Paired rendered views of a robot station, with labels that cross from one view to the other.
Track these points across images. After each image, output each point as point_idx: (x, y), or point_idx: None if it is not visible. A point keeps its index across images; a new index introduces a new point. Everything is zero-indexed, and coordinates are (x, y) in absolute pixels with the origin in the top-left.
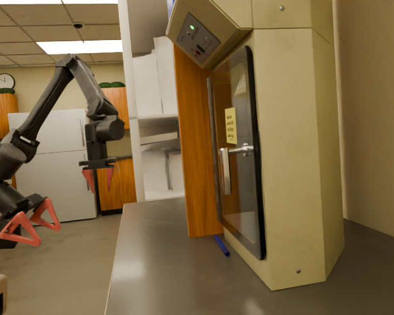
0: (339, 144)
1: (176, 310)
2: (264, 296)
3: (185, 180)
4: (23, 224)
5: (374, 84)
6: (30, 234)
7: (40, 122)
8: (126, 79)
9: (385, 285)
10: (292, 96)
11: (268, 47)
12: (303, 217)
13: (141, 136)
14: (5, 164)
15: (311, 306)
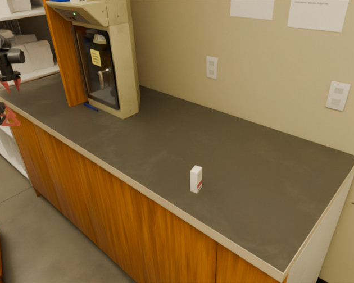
0: (136, 58)
1: (95, 132)
2: (121, 121)
3: (64, 79)
4: (12, 117)
5: (145, 23)
6: (16, 121)
7: None
8: None
9: (155, 109)
10: (123, 50)
11: (114, 32)
12: (130, 92)
13: None
14: None
15: (137, 120)
